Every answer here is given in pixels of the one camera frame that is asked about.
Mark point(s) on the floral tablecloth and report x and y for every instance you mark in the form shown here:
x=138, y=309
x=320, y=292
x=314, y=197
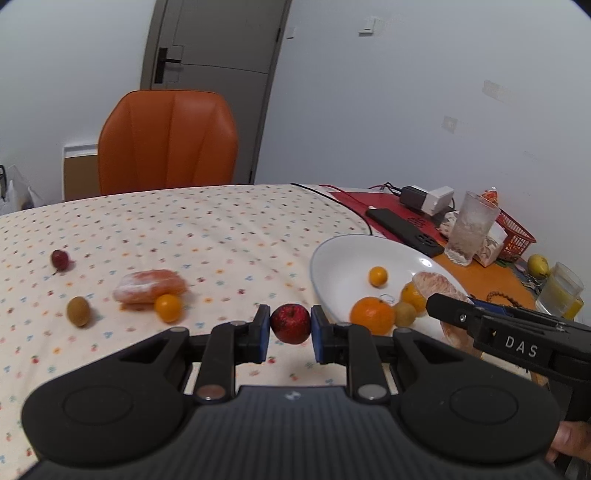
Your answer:
x=184, y=230

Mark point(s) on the clear plastic bag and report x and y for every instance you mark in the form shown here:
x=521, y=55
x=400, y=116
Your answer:
x=21, y=194

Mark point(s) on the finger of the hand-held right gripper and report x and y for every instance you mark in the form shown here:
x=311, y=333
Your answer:
x=455, y=311
x=485, y=305

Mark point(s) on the black and white charger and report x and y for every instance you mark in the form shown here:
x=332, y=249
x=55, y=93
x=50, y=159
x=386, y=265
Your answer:
x=439, y=198

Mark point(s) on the glass mug with yellow drink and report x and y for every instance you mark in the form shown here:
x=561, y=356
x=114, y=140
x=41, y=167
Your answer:
x=558, y=290

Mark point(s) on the clear drinking glass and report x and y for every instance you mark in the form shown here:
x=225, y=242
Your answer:
x=471, y=226

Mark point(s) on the orange leather chair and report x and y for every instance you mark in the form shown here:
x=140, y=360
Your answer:
x=166, y=138

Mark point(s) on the small kumquat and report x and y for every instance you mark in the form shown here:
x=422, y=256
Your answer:
x=377, y=276
x=168, y=308

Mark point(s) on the small red apple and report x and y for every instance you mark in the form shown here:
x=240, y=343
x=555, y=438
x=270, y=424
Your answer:
x=290, y=323

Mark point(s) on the large orange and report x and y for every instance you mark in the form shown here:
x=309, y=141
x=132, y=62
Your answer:
x=371, y=316
x=411, y=297

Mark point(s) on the white light switch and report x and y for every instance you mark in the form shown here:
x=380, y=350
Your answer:
x=367, y=24

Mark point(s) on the red plastic basket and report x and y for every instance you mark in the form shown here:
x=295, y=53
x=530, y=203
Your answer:
x=515, y=240

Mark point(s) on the small dark red plum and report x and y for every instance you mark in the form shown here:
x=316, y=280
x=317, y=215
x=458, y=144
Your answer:
x=60, y=259

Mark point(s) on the wrapped bread on table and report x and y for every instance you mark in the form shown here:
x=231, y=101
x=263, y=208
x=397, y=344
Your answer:
x=150, y=286

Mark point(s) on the orange paw print mat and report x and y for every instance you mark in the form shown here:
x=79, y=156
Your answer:
x=489, y=277

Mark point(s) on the person's right hand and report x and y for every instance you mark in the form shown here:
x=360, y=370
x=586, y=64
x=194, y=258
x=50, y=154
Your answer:
x=572, y=441

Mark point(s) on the green kiwi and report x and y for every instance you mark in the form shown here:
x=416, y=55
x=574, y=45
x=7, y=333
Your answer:
x=405, y=314
x=78, y=311

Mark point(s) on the snack packet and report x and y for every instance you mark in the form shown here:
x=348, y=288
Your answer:
x=489, y=197

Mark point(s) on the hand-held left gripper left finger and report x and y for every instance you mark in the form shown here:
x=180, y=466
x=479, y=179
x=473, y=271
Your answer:
x=263, y=334

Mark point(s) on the white plate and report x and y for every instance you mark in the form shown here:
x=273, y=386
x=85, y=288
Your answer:
x=351, y=263

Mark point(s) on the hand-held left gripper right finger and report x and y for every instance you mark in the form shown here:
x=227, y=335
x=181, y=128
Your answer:
x=317, y=334

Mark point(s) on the dark grey charger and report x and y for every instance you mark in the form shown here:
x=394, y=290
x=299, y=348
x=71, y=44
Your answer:
x=413, y=196

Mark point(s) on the grey door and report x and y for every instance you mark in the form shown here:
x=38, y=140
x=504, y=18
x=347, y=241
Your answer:
x=221, y=46

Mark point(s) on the peeled pomelo segment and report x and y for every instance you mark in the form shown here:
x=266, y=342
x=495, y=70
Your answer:
x=438, y=284

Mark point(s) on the bunch of keys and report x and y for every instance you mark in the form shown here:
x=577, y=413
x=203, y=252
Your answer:
x=531, y=282

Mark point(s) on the red table mat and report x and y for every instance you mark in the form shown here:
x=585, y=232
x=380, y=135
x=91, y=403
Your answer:
x=360, y=203

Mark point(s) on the yellow lemon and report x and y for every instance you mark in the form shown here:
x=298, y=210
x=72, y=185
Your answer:
x=538, y=266

